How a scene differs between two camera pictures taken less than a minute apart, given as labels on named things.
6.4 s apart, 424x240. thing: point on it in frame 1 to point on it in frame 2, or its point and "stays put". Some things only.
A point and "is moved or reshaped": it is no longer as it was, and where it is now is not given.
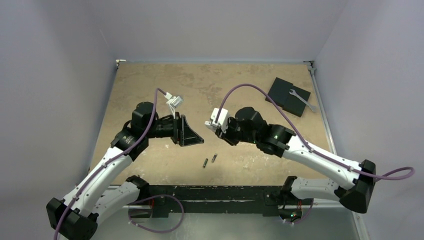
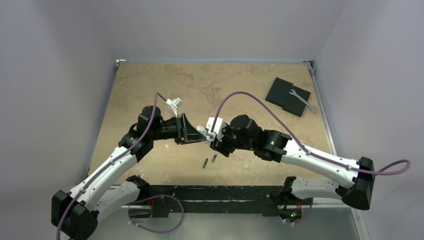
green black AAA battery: x=205 y=162 stays put
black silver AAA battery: x=214 y=157 stays put
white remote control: x=208 y=124 is moved or reshaped
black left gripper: x=183 y=134 stays put
